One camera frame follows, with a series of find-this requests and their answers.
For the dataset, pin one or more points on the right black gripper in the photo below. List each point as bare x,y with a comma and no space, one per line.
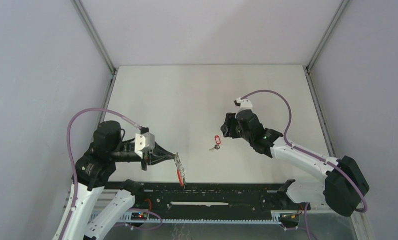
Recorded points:
230,121

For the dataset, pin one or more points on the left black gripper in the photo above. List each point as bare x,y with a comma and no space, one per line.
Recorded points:
155,156

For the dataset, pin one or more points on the red handled keyring holder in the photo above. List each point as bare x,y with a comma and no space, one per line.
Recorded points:
180,170

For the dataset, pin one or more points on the red tagged key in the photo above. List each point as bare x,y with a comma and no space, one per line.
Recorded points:
217,143

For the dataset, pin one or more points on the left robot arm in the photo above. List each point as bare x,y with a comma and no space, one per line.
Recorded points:
92,172

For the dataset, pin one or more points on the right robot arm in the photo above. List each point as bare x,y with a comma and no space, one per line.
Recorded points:
343,182

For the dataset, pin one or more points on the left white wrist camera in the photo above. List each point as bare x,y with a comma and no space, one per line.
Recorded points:
144,143

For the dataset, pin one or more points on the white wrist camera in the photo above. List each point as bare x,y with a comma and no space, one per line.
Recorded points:
242,104
144,143

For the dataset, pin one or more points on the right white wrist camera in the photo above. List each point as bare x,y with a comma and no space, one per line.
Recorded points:
242,104

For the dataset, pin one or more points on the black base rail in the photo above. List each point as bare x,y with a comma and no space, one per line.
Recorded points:
244,201

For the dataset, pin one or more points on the white slotted cable duct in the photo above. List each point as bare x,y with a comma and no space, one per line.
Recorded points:
132,217

